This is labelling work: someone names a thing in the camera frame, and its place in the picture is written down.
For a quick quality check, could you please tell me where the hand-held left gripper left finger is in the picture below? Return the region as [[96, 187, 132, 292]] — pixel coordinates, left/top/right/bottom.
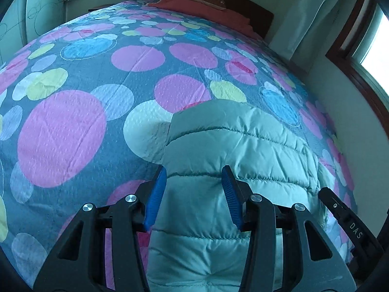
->
[[32, 167, 168, 292]]

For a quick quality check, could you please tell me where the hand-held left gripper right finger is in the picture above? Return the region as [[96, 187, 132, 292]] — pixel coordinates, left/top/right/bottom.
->
[[221, 165, 356, 292]]

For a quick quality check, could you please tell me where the light green puffer jacket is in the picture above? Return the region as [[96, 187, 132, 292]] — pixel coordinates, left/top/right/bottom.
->
[[146, 99, 341, 292]]

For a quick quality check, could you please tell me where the circle-patterned bedspread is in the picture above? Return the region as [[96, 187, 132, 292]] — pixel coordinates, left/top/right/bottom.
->
[[0, 0, 356, 283]]

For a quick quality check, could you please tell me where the dark wooden headboard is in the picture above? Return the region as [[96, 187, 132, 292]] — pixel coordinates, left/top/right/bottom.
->
[[143, 0, 274, 40]]

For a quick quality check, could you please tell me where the red pillow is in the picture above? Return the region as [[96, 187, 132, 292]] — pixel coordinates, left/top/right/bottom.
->
[[146, 0, 254, 34]]

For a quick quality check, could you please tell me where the white glass-door wardrobe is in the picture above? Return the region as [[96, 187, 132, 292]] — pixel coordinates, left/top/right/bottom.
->
[[0, 0, 66, 46]]

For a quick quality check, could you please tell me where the window with wooden frame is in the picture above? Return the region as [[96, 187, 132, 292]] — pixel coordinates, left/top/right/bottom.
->
[[325, 0, 389, 128]]

